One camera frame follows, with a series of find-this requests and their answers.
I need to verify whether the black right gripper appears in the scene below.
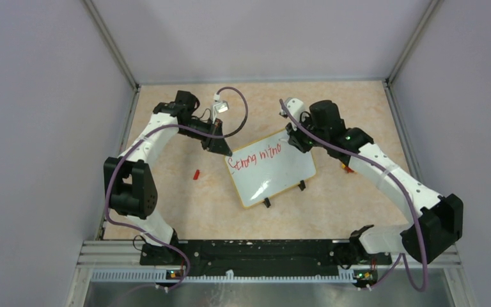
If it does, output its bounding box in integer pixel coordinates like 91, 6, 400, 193
286, 113, 328, 154

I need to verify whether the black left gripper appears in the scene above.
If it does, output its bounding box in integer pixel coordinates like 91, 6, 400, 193
178, 117, 232, 156

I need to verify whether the red marker cap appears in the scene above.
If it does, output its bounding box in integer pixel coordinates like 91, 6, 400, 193
193, 169, 200, 180

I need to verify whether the yellow framed whiteboard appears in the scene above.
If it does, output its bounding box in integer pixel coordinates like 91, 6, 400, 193
224, 129, 316, 209

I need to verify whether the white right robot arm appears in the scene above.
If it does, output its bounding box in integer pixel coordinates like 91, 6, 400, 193
279, 98, 464, 264

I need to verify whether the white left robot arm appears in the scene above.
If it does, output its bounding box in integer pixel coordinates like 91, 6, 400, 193
103, 90, 232, 264

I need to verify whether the red green toy brick car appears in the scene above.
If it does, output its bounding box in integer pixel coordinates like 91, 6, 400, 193
342, 165, 354, 173

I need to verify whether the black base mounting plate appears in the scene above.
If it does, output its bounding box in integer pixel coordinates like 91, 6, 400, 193
140, 239, 392, 277

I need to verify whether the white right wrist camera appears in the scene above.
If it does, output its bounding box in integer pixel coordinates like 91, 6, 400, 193
279, 97, 306, 129

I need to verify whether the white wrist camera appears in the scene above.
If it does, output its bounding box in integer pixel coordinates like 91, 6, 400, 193
210, 93, 229, 122
279, 97, 306, 129

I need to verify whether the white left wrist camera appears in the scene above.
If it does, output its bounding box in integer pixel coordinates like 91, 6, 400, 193
210, 93, 229, 122

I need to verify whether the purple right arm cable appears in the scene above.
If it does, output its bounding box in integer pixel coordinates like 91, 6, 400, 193
279, 98, 430, 293

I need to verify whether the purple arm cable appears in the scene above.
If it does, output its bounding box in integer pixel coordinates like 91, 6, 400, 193
103, 86, 250, 293
279, 98, 430, 293

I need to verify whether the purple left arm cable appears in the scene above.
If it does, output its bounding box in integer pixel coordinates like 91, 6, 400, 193
103, 86, 250, 293

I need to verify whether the white toothed cable duct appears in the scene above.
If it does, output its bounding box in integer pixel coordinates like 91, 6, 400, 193
90, 269, 357, 284

